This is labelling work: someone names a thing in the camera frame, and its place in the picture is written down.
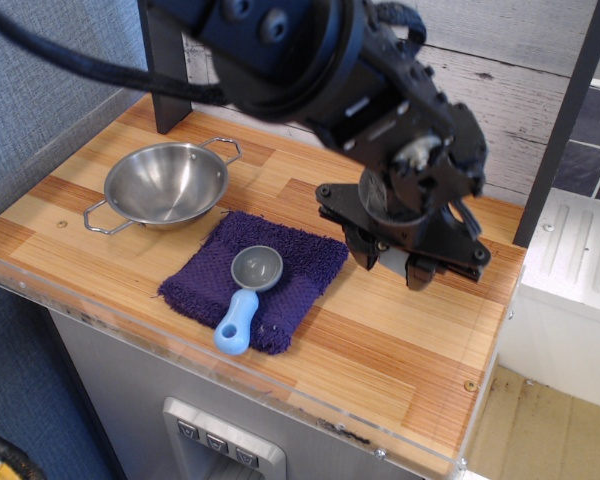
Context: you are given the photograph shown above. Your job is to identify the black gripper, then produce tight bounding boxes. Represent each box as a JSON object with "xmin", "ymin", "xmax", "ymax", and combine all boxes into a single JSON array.
[{"xmin": 316, "ymin": 171, "xmax": 491, "ymax": 291}]

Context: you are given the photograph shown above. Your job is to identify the white grey cube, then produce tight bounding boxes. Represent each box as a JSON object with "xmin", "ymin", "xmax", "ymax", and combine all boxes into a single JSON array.
[{"xmin": 378, "ymin": 248, "xmax": 409, "ymax": 277}]

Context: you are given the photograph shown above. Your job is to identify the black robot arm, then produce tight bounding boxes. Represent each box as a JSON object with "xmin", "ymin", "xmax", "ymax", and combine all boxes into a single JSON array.
[{"xmin": 151, "ymin": 1, "xmax": 491, "ymax": 290}]

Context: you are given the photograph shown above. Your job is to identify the purple terry cloth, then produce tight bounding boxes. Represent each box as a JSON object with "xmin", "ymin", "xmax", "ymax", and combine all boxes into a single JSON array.
[{"xmin": 158, "ymin": 211, "xmax": 348, "ymax": 355}]

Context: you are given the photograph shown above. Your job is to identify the white ribbed sink drainboard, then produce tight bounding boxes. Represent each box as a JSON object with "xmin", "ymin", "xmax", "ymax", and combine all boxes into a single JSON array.
[{"xmin": 519, "ymin": 188, "xmax": 600, "ymax": 322}]

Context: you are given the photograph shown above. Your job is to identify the silver dispenser button panel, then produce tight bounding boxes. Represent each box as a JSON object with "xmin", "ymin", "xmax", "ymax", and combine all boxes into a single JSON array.
[{"xmin": 163, "ymin": 397, "xmax": 287, "ymax": 479}]

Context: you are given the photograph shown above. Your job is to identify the clear acrylic edge guard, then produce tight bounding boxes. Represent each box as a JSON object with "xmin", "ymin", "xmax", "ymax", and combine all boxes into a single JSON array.
[{"xmin": 0, "ymin": 243, "xmax": 524, "ymax": 479}]

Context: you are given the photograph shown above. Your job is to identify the black yellow object at corner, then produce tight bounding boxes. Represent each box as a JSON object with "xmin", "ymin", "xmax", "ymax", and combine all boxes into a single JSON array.
[{"xmin": 0, "ymin": 437, "xmax": 47, "ymax": 480}]

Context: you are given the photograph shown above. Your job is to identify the blue handled grey scoop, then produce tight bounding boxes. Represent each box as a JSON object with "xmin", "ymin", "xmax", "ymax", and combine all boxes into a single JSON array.
[{"xmin": 214, "ymin": 245, "xmax": 283, "ymax": 355}]

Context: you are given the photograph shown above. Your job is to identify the black braided cable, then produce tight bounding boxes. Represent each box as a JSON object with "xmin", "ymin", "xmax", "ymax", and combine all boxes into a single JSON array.
[{"xmin": 0, "ymin": 0, "xmax": 231, "ymax": 108}]

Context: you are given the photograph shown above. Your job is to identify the stainless steel bowl with handles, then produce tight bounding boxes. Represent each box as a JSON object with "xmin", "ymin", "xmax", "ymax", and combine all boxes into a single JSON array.
[{"xmin": 83, "ymin": 137, "xmax": 242, "ymax": 235}]

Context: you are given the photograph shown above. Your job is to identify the right dark grey post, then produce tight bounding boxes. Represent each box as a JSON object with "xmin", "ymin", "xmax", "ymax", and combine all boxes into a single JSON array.
[{"xmin": 513, "ymin": 1, "xmax": 600, "ymax": 247}]

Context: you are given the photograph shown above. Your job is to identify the dark grey post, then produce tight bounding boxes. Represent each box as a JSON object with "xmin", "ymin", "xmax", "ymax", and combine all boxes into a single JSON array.
[
  {"xmin": 513, "ymin": 1, "xmax": 600, "ymax": 247},
  {"xmin": 137, "ymin": 0, "xmax": 192, "ymax": 134}
]

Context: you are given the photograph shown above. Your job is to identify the left dark grey post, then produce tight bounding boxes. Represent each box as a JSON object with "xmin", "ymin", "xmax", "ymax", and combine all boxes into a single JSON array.
[{"xmin": 137, "ymin": 0, "xmax": 192, "ymax": 134}]

